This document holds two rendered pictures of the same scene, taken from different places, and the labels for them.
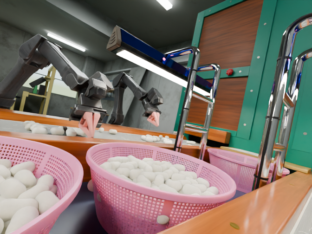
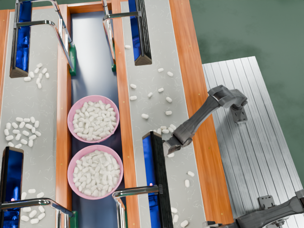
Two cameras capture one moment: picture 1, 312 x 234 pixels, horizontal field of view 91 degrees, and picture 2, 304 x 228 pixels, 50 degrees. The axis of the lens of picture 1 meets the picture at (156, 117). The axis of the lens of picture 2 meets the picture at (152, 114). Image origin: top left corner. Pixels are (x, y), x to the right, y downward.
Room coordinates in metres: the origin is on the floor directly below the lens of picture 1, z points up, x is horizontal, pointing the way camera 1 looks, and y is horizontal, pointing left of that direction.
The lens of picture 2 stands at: (0.77, -0.20, 2.31)
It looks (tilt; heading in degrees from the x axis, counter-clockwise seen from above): 65 degrees down; 126
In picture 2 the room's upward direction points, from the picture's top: 2 degrees counter-clockwise
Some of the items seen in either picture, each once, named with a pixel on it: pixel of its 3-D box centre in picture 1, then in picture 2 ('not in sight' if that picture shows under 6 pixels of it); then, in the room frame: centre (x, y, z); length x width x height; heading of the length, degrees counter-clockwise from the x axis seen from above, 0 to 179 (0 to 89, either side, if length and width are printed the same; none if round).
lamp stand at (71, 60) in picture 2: not in sight; (48, 39); (-0.31, 0.38, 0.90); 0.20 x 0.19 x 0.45; 131
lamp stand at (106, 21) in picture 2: not in sight; (123, 31); (-0.01, 0.64, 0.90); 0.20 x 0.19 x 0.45; 131
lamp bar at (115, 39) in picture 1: (176, 71); (160, 213); (0.69, -0.05, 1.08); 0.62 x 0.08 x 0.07; 131
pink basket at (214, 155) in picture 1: (241, 170); not in sight; (0.59, -0.36, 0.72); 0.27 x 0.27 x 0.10
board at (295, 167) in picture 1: (261, 157); not in sight; (0.73, -0.53, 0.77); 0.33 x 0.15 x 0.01; 41
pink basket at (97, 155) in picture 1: (155, 184); (97, 173); (0.30, -0.03, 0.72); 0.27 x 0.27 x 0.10
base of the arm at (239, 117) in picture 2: not in sight; (237, 102); (0.69, 0.71, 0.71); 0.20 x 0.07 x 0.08; 134
